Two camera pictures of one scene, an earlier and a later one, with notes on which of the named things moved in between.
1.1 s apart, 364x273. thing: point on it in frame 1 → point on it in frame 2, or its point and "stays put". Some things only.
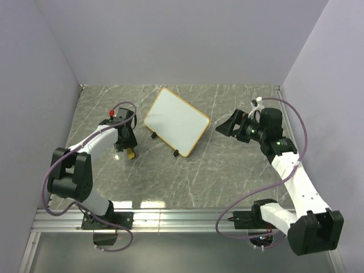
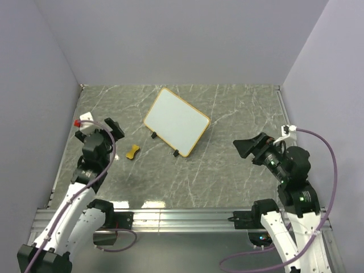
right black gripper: [240, 118] → [259, 144]
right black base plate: [249, 220] stays put
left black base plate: [124, 219] stays put
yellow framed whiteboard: [176, 122] stays put
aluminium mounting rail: [206, 220] stays put
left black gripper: [131, 142] → [114, 125]
